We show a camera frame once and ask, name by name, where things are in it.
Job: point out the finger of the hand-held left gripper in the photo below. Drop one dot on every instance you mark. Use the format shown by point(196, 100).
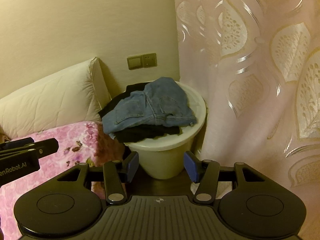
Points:
point(20, 141)
point(47, 146)

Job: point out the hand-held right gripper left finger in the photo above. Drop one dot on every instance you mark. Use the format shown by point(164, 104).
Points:
point(133, 165)

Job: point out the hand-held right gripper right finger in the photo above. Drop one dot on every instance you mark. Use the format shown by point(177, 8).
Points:
point(190, 166)

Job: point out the white plastic bucket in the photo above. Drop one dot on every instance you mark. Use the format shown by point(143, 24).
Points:
point(165, 160)

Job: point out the blue jeans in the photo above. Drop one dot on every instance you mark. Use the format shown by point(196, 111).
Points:
point(150, 105)

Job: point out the pink floral blanket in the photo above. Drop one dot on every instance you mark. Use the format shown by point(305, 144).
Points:
point(75, 140)

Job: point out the black garment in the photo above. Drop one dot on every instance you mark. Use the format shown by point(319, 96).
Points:
point(140, 135)

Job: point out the white pillow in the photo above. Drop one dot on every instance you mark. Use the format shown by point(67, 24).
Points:
point(50, 100)

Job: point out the pale patterned curtain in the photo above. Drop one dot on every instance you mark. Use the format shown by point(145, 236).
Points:
point(250, 80)

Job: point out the beige wall switch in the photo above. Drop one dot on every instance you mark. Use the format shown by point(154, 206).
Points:
point(134, 62)

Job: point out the beige wall socket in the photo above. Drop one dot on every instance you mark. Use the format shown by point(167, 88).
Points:
point(149, 60)

